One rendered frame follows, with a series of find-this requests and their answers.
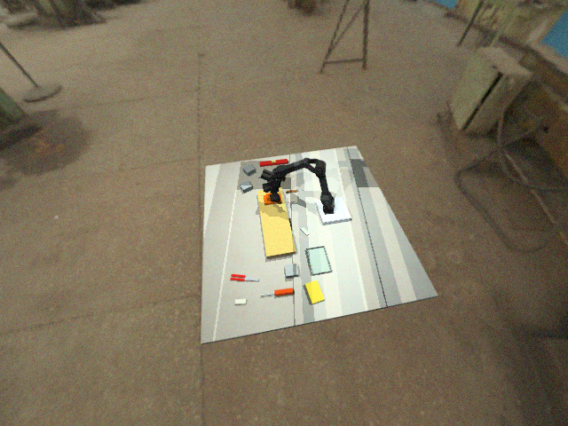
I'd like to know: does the yellow panel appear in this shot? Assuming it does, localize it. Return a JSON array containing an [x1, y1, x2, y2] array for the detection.
[[257, 188, 296, 259]]

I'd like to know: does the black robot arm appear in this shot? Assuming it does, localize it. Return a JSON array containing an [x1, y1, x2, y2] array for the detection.
[[261, 158, 335, 215]]

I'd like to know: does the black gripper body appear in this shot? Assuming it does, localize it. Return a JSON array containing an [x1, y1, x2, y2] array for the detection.
[[267, 180, 280, 202]]

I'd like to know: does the red bar with yellow insert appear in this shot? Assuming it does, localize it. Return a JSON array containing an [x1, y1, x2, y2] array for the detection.
[[259, 159, 288, 167]]

